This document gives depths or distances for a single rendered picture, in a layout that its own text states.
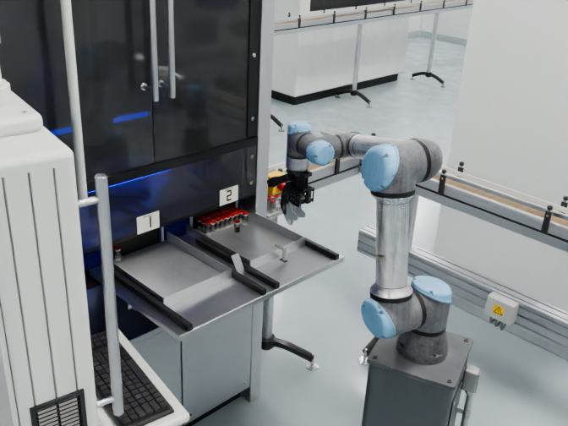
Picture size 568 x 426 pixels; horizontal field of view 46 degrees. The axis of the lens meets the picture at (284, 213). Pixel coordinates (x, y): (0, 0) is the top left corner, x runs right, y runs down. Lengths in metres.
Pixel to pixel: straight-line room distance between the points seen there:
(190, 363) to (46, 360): 1.20
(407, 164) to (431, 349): 0.57
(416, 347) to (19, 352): 1.09
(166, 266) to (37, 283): 0.89
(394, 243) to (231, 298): 0.55
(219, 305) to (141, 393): 0.38
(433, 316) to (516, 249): 1.64
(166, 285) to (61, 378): 0.69
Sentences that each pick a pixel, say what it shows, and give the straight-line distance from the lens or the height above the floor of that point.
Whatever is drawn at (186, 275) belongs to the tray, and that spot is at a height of 0.88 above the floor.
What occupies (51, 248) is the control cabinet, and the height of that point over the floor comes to 1.36.
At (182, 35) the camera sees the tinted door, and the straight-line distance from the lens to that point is 2.11.
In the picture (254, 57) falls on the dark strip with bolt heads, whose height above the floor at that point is 1.49.
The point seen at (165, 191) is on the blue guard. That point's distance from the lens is 2.20.
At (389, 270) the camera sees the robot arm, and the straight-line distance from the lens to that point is 1.82.
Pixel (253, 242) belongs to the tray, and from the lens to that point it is 2.37.
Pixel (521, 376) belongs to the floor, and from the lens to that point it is 3.44.
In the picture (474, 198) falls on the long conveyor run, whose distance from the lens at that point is 2.82.
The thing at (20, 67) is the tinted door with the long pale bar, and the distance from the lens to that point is 1.87.
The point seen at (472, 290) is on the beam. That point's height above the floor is 0.50.
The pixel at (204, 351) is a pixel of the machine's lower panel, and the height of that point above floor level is 0.40.
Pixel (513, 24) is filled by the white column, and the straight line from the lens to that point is 3.31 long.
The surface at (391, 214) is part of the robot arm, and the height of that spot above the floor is 1.26.
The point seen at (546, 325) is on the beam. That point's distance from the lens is 2.89.
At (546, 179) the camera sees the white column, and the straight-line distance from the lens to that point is 3.35.
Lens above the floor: 1.99
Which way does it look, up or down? 25 degrees down
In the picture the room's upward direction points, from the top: 3 degrees clockwise
